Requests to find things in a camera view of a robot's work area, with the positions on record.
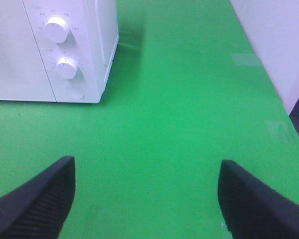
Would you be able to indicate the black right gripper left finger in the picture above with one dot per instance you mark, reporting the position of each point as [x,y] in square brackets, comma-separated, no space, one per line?
[39,208]

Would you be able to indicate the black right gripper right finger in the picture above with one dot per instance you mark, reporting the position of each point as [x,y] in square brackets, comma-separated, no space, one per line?
[253,210]

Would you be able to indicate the round white door-release button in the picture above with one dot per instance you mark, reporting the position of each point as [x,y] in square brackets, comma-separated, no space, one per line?
[75,92]

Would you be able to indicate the white microwave door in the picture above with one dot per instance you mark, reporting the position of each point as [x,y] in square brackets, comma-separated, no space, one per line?
[22,72]

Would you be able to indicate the white microwave knob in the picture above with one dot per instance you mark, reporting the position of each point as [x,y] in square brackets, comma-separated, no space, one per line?
[56,29]
[67,68]

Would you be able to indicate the green table cloth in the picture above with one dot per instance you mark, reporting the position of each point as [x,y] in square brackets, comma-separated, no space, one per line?
[176,104]

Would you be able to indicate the white microwave oven body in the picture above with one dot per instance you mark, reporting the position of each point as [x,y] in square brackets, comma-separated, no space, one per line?
[92,42]

